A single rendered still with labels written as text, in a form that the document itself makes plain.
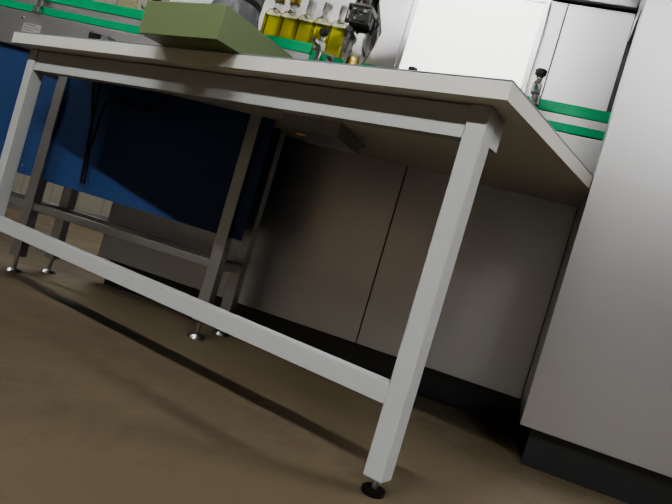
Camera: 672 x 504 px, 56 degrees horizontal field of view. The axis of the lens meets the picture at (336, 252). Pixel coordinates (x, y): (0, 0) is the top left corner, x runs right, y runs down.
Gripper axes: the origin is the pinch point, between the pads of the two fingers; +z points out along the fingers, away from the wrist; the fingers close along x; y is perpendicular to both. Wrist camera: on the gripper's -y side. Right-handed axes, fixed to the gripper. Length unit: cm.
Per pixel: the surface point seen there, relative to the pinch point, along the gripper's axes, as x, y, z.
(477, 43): 28.0, -29.9, -22.1
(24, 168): -107, -6, 57
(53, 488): 12, 102, 92
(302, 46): -18.8, -4.4, -2.6
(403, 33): 3.4, -29.9, -20.9
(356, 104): 22, 54, 24
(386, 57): 0.1, -29.9, -12.1
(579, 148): 67, -11, 8
